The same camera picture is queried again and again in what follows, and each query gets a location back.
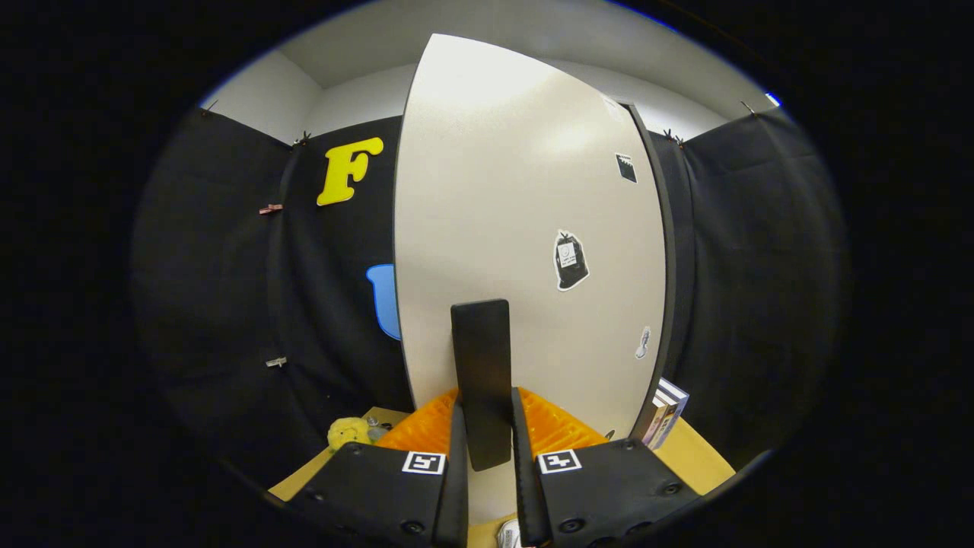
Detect yellow plush toy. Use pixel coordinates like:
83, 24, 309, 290
327, 417, 374, 451

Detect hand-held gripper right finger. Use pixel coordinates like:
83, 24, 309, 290
510, 387, 701, 548

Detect dark grey shoe cabinet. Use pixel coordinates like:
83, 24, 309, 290
625, 101, 680, 446

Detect beige shoe cabinet door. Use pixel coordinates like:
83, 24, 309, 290
392, 33, 669, 526

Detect white and purple books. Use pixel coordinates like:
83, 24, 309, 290
641, 378, 690, 450

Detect black backdrop cloth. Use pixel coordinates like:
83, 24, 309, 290
133, 107, 849, 488

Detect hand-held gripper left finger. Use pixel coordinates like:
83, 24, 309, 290
285, 387, 470, 548

